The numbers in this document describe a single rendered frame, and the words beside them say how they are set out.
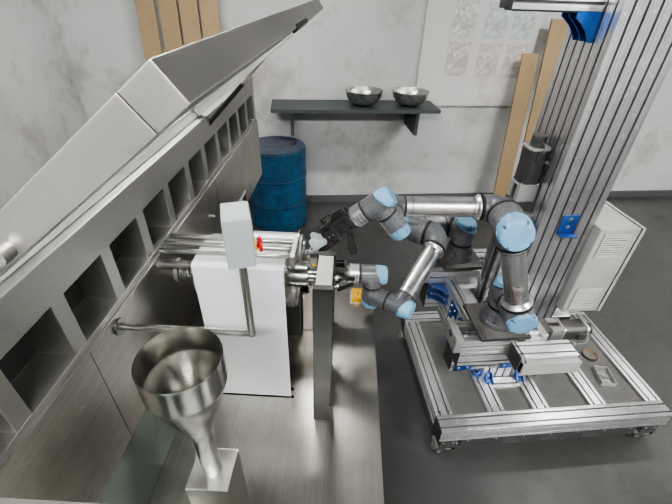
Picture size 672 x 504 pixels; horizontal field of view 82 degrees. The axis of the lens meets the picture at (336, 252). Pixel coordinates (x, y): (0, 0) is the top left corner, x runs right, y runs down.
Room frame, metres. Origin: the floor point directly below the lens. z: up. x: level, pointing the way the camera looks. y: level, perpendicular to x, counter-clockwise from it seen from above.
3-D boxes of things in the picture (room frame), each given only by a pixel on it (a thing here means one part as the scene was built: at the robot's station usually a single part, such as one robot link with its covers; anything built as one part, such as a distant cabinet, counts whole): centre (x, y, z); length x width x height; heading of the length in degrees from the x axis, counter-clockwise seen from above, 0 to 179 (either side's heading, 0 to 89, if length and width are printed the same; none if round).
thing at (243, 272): (0.58, 0.18, 1.51); 0.02 x 0.02 x 0.20
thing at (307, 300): (1.09, 0.09, 1.05); 0.06 x 0.05 x 0.31; 89
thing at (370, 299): (1.17, -0.16, 1.01); 0.11 x 0.08 x 0.11; 57
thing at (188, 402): (0.41, 0.25, 1.50); 0.14 x 0.14 x 0.06
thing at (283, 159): (3.46, 0.59, 0.41); 0.56 x 0.54 x 0.81; 96
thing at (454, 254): (1.75, -0.67, 0.87); 0.15 x 0.15 x 0.10
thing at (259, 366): (0.80, 0.29, 1.17); 0.34 x 0.05 x 0.54; 89
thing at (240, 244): (0.58, 0.17, 1.66); 0.07 x 0.07 x 0.10; 17
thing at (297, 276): (0.87, 0.11, 1.34); 0.06 x 0.06 x 0.06; 89
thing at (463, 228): (1.75, -0.67, 0.98); 0.13 x 0.12 x 0.14; 57
